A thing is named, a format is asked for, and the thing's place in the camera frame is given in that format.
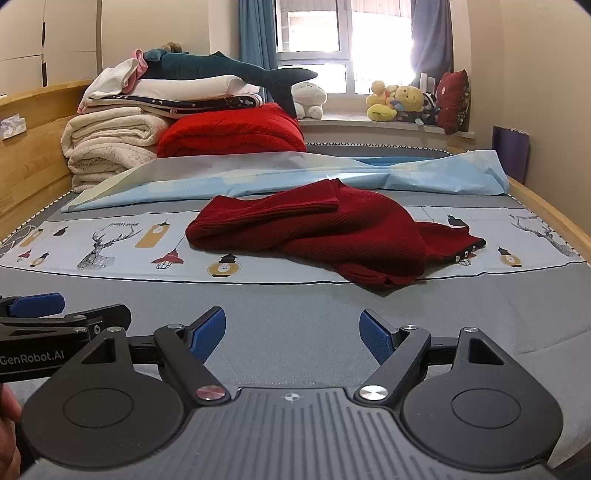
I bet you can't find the dark red knit sweater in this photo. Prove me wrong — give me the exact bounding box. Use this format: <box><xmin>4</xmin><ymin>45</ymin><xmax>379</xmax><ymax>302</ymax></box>
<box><xmin>185</xmin><ymin>179</ymin><xmax>486</xmax><ymax>291</ymax></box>

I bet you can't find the person's left hand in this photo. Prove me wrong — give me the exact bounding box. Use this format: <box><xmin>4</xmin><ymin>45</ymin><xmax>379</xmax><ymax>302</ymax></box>
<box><xmin>0</xmin><ymin>384</ymin><xmax>22</xmax><ymax>480</ymax></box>

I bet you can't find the printed white bed sheet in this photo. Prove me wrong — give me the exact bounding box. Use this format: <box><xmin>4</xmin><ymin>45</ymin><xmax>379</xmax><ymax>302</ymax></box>
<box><xmin>1</xmin><ymin>206</ymin><xmax>583</xmax><ymax>285</ymax></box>

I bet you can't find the light blue folded sheet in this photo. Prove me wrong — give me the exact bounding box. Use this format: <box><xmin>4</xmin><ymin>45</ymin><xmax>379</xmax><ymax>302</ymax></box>
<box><xmin>62</xmin><ymin>150</ymin><xmax>509</xmax><ymax>213</ymax></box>

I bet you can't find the cream folded blankets stack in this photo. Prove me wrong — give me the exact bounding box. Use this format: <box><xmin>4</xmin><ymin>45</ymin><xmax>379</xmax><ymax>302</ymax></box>
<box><xmin>60</xmin><ymin>107</ymin><xmax>171</xmax><ymax>193</ymax></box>

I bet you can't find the tissue pack on headboard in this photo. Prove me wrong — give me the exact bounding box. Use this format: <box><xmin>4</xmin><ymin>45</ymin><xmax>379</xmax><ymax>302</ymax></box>
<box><xmin>0</xmin><ymin>114</ymin><xmax>27</xmax><ymax>141</ymax></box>

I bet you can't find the white folded bedding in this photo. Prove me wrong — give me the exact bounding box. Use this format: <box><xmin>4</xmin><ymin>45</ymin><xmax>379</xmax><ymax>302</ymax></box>
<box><xmin>77</xmin><ymin>58</ymin><xmax>263</xmax><ymax>119</ymax></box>

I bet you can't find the bright red folded blanket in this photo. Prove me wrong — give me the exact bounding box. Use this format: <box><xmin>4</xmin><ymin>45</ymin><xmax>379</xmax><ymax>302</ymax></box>
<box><xmin>156</xmin><ymin>103</ymin><xmax>307</xmax><ymax>158</ymax></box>

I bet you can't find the purple bag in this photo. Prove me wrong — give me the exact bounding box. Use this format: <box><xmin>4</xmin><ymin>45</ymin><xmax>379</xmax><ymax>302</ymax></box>
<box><xmin>492</xmin><ymin>126</ymin><xmax>530</xmax><ymax>183</ymax></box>

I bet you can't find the white wardrobe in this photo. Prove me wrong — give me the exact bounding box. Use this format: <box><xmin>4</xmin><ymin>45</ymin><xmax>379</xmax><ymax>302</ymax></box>
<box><xmin>0</xmin><ymin>0</ymin><xmax>102</xmax><ymax>97</ymax></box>

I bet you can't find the teal plush shark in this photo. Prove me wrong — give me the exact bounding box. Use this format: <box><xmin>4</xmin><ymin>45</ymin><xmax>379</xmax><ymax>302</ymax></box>
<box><xmin>143</xmin><ymin>48</ymin><xmax>318</xmax><ymax>118</ymax></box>

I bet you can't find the yellow plush toys pile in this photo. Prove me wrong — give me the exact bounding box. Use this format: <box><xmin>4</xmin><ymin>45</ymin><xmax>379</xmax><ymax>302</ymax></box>
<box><xmin>366</xmin><ymin>81</ymin><xmax>438</xmax><ymax>126</ymax></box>

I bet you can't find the white plush toy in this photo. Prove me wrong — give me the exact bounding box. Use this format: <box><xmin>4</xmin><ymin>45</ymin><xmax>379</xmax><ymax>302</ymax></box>
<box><xmin>291</xmin><ymin>82</ymin><xmax>328</xmax><ymax>120</ymax></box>

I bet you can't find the dark red cushion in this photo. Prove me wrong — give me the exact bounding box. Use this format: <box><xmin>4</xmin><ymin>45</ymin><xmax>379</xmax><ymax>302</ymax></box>
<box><xmin>436</xmin><ymin>70</ymin><xmax>471</xmax><ymax>135</ymax></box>

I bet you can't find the blue curtain left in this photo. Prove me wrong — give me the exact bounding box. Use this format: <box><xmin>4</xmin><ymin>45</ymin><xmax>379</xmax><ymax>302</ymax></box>
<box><xmin>238</xmin><ymin>0</ymin><xmax>277</xmax><ymax>81</ymax></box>

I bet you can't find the purple curtain right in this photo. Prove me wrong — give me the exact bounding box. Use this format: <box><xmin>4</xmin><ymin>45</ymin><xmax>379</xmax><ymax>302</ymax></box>
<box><xmin>411</xmin><ymin>0</ymin><xmax>454</xmax><ymax>87</ymax></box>

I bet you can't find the window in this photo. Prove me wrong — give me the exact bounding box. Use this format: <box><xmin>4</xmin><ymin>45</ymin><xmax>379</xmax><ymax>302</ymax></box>
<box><xmin>274</xmin><ymin>0</ymin><xmax>415</xmax><ymax>95</ymax></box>

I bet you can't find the wooden bed frame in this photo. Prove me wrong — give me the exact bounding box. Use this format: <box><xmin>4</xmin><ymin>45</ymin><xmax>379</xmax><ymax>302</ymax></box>
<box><xmin>0</xmin><ymin>79</ymin><xmax>591</xmax><ymax>264</ymax></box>

